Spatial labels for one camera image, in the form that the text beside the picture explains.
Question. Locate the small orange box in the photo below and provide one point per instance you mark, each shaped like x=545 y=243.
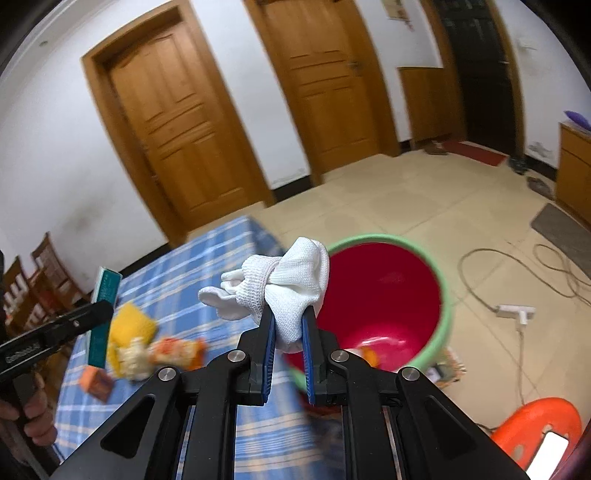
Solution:
x=96 y=384

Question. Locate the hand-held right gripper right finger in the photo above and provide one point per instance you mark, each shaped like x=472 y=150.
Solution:
x=308 y=364

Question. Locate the blue plaid tablecloth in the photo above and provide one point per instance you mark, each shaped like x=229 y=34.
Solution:
x=203 y=295

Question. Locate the red bucket with green rim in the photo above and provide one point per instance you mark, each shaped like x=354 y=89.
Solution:
x=378 y=295

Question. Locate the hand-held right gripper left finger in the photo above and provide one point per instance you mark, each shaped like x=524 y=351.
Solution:
x=268 y=355

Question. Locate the white power strip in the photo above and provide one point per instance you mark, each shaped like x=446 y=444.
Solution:
x=515 y=311

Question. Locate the pale crumpled snack wrapper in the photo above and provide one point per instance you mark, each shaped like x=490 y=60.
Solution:
x=134 y=362

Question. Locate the wooden panel door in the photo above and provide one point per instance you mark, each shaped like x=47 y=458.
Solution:
x=180 y=124

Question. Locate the white knit glove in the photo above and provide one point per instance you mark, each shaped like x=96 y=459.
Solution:
x=295 y=281

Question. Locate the cardboard scraps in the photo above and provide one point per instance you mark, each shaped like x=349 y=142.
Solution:
x=445 y=369

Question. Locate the yellow sponge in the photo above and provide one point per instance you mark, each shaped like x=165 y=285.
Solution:
x=134 y=327

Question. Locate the orange snack packet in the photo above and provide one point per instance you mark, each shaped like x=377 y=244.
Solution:
x=178 y=353

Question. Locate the red doormat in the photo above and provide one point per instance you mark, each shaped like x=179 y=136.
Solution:
x=475 y=152

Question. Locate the wooden chair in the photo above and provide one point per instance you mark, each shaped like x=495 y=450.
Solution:
x=55 y=272
x=18 y=295

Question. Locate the person's left hand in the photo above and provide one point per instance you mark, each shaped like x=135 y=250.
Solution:
x=39 y=417

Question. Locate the low wooden panel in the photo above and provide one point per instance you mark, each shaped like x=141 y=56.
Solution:
x=429 y=104

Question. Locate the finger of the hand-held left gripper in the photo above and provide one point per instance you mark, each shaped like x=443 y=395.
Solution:
x=83 y=321

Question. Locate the white phone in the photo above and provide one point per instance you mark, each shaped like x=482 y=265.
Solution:
x=549 y=454

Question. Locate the grey floor mat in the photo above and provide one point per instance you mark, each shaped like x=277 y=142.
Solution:
x=563 y=235

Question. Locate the orange plastic stool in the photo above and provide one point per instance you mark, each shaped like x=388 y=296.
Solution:
x=531 y=420

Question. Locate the orange wrapper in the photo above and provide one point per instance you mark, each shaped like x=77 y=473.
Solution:
x=369 y=356

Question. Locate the wooden cabinet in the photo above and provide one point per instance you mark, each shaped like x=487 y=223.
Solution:
x=575 y=170

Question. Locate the teal carton box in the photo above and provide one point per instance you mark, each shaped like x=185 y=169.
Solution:
x=105 y=318

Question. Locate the paper wall notice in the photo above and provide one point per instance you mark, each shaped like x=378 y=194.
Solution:
x=399 y=9

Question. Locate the purple object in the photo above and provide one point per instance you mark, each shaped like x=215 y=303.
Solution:
x=577 y=119

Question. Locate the dark shoes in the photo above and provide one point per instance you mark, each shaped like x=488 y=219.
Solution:
x=540 y=187

